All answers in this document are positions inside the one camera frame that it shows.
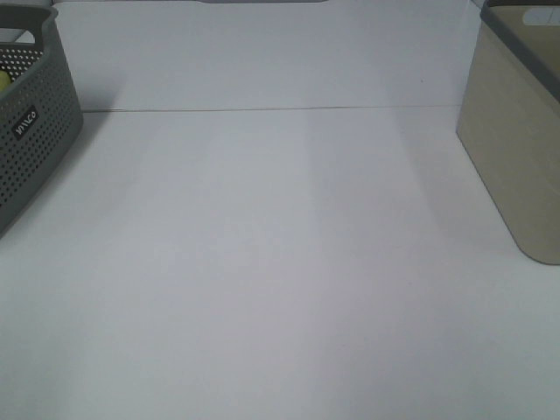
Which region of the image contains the yellow-green cloth in basket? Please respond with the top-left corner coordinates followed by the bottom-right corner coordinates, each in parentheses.
top-left (0, 71), bottom-right (11, 91)

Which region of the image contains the grey perforated plastic basket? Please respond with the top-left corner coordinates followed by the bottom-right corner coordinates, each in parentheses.
top-left (1, 3), bottom-right (83, 230)

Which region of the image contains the beige plastic storage bin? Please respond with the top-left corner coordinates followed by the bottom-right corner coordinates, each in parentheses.
top-left (457, 1), bottom-right (559, 265)

